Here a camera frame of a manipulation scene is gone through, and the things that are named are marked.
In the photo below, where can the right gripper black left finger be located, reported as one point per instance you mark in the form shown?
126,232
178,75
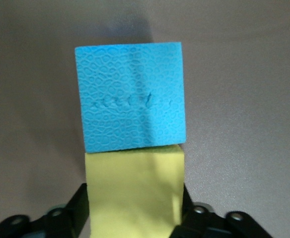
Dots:
75,215

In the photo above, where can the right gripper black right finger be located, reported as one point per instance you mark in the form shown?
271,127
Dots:
197,223

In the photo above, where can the yellow foam cube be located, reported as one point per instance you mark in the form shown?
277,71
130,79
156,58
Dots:
135,193

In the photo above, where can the blue foam cube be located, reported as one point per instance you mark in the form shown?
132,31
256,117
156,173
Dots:
130,99

